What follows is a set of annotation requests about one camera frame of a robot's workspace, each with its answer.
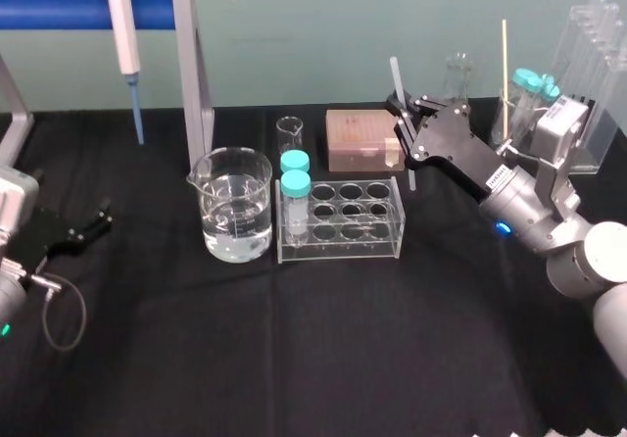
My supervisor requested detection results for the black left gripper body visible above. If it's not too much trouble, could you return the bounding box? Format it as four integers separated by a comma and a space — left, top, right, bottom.
9, 205, 99, 274

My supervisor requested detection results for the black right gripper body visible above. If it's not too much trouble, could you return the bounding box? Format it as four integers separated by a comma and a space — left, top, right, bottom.
403, 102, 511, 199

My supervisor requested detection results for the clear glass conical flask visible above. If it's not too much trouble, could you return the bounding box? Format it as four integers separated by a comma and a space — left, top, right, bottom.
442, 51, 476, 106

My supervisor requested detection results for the pink pipette tip box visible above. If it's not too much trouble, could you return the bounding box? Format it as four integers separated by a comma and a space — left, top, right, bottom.
324, 108, 408, 173

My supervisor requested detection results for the thin wooden stick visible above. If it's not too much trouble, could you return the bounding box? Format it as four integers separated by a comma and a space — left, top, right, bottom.
491, 19, 511, 146

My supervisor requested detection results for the teal capped sample tube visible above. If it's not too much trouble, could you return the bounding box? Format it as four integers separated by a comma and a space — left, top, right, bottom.
279, 169, 314, 248
279, 149, 313, 173
507, 68, 543, 145
537, 74, 562, 111

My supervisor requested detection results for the small empty glass beaker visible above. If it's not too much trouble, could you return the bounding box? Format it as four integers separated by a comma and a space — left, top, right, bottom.
275, 116, 306, 165

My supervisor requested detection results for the clear acrylic tube rack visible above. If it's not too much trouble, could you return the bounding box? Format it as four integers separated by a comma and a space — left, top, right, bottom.
274, 177, 408, 266

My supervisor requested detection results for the large glass beaker with water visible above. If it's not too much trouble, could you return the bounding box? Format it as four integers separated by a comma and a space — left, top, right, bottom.
186, 146, 275, 264

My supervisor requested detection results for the clear acrylic test tube stand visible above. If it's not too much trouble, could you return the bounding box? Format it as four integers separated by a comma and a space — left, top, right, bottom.
552, 0, 627, 177

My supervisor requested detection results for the white pipette with blue tip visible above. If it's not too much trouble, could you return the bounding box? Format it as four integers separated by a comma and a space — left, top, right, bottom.
102, 0, 147, 146

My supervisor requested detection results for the clear glass test tube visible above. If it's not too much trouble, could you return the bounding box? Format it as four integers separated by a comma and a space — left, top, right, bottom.
600, 0, 620, 73
587, 0, 608, 61

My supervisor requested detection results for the black table cloth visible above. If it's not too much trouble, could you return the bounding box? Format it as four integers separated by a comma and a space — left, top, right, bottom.
0, 94, 627, 437

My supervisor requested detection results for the thin dark gripper cable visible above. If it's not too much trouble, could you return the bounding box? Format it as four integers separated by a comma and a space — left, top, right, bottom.
27, 268, 89, 353

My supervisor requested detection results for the grey metal stand frame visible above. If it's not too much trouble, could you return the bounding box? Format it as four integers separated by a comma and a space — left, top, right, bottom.
0, 53, 35, 137
169, 0, 217, 170

